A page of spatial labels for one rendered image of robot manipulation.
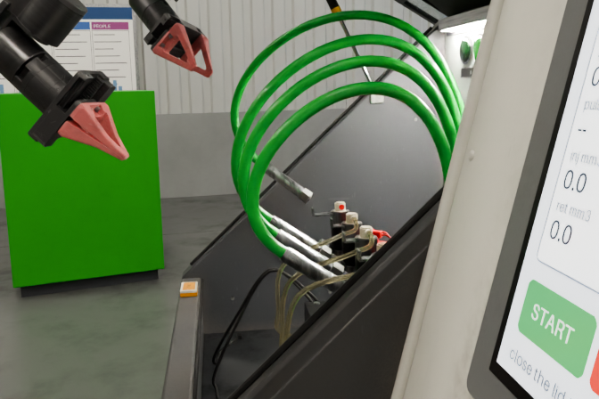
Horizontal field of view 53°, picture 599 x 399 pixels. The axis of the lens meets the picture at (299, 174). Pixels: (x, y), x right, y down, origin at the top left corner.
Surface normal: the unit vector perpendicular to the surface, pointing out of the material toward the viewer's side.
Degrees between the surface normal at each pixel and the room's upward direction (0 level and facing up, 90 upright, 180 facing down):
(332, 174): 90
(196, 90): 90
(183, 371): 0
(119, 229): 90
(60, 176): 90
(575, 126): 76
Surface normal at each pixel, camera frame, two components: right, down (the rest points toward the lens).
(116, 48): 0.24, 0.14
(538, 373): -0.97, -0.20
